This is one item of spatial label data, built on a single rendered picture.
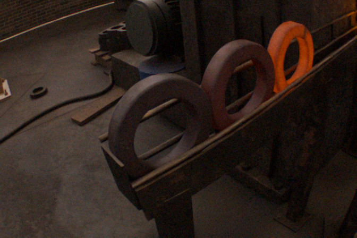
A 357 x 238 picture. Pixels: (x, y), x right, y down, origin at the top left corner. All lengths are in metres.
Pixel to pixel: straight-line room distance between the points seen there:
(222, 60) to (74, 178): 1.17
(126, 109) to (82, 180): 1.12
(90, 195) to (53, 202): 0.20
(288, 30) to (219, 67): 0.22
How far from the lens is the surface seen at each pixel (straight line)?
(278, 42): 0.69
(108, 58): 2.64
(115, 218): 1.33
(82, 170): 1.64
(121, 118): 0.48
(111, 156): 0.51
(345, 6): 1.25
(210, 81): 0.57
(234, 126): 0.60
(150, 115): 0.58
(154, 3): 1.92
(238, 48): 0.58
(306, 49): 0.80
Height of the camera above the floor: 0.96
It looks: 28 degrees down
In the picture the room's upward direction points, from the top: 6 degrees counter-clockwise
